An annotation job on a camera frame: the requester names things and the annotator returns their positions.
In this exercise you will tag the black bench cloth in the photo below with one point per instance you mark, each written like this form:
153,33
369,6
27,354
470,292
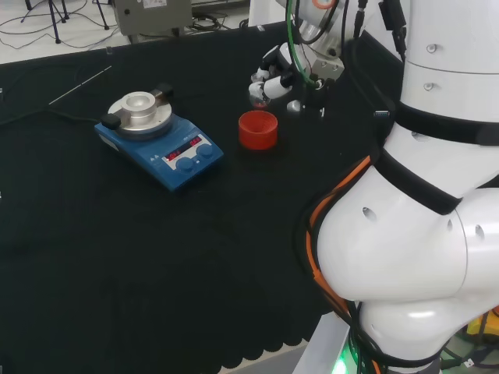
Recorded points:
117,253

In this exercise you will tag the grey metal control box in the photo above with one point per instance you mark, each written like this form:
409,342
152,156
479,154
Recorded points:
152,15

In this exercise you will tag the black tripod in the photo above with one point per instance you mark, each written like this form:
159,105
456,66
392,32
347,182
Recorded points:
102,15
54,19

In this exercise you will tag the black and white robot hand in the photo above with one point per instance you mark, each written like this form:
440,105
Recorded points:
277,86

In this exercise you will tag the clear glass round-bottom flask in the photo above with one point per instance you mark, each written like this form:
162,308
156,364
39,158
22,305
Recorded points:
257,96

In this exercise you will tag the yellow stop button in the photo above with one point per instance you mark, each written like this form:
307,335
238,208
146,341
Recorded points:
481,325

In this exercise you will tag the heater with blue base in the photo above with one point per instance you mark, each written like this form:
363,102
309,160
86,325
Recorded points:
163,144

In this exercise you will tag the clear glass rod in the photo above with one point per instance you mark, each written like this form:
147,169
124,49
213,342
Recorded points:
80,85

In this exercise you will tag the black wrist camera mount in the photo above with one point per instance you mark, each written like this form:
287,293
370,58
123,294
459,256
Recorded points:
316,97

